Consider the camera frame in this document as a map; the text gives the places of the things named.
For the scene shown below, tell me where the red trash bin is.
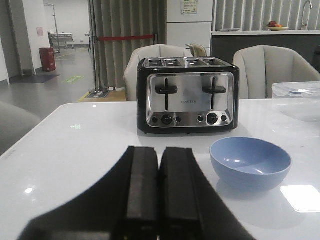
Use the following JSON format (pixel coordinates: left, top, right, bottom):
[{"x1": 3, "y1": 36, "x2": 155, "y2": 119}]
[{"x1": 39, "y1": 47, "x2": 56, "y2": 72}]

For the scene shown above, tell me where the white refrigerator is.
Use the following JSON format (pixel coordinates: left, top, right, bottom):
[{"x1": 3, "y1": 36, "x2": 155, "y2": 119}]
[{"x1": 165, "y1": 0, "x2": 214, "y2": 55}]

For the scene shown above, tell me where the stanchion post with red belt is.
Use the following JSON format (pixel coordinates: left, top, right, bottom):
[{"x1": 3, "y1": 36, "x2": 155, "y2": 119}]
[{"x1": 88, "y1": 0, "x2": 165, "y2": 93}]

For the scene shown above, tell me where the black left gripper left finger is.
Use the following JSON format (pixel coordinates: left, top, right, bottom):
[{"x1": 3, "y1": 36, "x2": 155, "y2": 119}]
[{"x1": 21, "y1": 146, "x2": 158, "y2": 240}]

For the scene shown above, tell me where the beige armchair left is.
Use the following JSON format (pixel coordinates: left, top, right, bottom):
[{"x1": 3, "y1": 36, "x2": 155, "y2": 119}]
[{"x1": 123, "y1": 44, "x2": 194, "y2": 102}]

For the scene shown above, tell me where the fruit plate on counter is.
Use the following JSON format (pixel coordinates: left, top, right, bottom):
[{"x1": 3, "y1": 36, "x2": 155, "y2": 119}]
[{"x1": 266, "y1": 21, "x2": 289, "y2": 31}]

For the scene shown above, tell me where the dark kitchen counter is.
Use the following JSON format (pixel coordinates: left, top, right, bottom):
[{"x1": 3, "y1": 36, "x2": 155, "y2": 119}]
[{"x1": 210, "y1": 30, "x2": 320, "y2": 70}]

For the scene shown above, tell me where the beige armchair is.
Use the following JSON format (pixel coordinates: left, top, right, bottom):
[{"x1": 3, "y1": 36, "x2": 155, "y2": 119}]
[
  {"x1": 233, "y1": 45, "x2": 320, "y2": 99},
  {"x1": 123, "y1": 44, "x2": 194, "y2": 102}
]

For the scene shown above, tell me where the chrome faucet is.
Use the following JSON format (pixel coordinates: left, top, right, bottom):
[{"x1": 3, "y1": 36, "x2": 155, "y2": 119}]
[{"x1": 301, "y1": 0, "x2": 313, "y2": 30}]

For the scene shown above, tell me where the beige plastic chair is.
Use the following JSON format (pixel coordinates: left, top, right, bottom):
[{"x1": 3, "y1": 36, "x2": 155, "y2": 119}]
[{"x1": 186, "y1": 43, "x2": 208, "y2": 57}]

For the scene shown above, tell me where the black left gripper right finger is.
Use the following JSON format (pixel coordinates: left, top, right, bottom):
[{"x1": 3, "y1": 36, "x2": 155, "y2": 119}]
[{"x1": 159, "y1": 147, "x2": 253, "y2": 240}]

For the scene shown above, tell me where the black chrome four-slot toaster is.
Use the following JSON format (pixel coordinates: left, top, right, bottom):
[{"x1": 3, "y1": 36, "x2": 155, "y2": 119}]
[{"x1": 136, "y1": 57, "x2": 240, "y2": 134}]

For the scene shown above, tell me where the blue bowl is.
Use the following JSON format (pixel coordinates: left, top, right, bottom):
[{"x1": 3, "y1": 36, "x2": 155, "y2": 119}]
[{"x1": 209, "y1": 137, "x2": 292, "y2": 192}]

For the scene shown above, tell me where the beige armchair right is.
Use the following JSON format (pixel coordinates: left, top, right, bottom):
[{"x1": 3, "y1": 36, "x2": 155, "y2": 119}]
[{"x1": 233, "y1": 45, "x2": 320, "y2": 99}]

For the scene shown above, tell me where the white trolley cart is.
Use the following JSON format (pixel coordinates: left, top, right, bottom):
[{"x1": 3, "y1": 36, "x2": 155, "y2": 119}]
[{"x1": 48, "y1": 32, "x2": 75, "y2": 49}]

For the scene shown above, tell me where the clear plastic food container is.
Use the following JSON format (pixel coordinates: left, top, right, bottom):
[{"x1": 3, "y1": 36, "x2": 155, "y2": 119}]
[{"x1": 272, "y1": 81, "x2": 320, "y2": 122}]

